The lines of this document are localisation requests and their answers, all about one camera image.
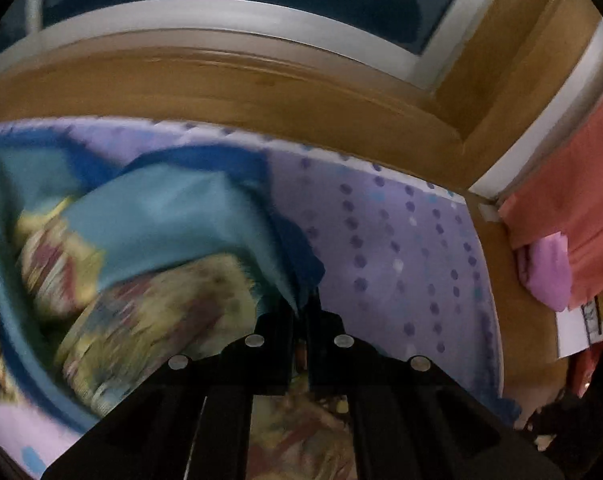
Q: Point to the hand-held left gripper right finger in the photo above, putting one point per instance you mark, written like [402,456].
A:
[315,355]

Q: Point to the pink purple cloth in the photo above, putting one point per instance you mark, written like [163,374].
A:
[549,270]

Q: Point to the black framed picture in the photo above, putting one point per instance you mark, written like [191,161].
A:
[592,315]

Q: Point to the blue colourful printed cloth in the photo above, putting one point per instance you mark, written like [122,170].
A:
[171,230]

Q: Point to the lilac dotted bed sheet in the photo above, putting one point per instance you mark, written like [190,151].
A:
[406,260]

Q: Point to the wooden window surround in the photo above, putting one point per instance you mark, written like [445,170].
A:
[281,85]

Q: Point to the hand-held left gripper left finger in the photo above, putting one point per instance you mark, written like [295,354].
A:
[284,355]

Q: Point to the coral red curtain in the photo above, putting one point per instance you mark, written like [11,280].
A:
[581,210]

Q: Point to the white paper sheet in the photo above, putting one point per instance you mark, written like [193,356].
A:
[574,335]

